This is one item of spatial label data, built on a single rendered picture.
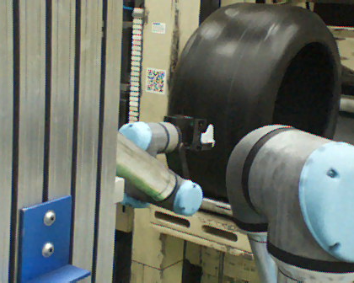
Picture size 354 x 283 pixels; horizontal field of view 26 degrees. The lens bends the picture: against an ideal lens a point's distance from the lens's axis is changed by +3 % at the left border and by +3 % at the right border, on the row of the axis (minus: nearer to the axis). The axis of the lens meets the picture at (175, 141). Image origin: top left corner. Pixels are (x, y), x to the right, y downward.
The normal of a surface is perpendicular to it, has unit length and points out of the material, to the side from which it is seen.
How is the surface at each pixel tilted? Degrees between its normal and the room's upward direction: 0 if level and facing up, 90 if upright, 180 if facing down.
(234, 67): 63
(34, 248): 90
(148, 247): 90
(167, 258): 90
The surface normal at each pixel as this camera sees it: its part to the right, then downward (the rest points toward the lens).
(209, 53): -0.44, -0.44
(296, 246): -0.54, 0.15
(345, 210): 0.49, 0.09
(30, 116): 0.82, 0.18
